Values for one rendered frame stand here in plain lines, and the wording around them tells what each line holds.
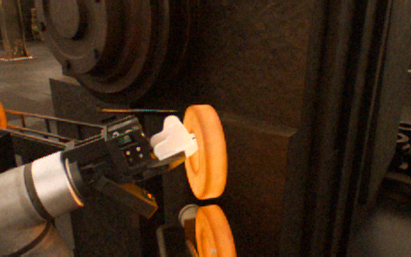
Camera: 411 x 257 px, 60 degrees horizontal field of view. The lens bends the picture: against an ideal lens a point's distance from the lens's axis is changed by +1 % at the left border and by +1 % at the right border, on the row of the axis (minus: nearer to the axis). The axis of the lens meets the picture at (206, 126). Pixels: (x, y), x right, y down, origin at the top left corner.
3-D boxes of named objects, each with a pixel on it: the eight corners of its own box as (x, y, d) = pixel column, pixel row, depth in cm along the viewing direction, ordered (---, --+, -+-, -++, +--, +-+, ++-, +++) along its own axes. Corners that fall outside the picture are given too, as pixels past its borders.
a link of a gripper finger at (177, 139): (205, 114, 53) (147, 136, 51) (215, 147, 55) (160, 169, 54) (200, 109, 56) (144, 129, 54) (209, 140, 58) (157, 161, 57)
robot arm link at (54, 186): (56, 228, 50) (61, 195, 59) (90, 215, 51) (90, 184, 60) (27, 178, 47) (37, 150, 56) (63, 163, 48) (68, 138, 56)
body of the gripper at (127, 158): (144, 127, 50) (61, 158, 48) (163, 176, 53) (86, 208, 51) (138, 111, 57) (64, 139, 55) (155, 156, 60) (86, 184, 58)
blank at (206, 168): (198, 99, 65) (180, 100, 64) (227, 111, 50) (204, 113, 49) (201, 178, 68) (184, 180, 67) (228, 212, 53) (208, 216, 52)
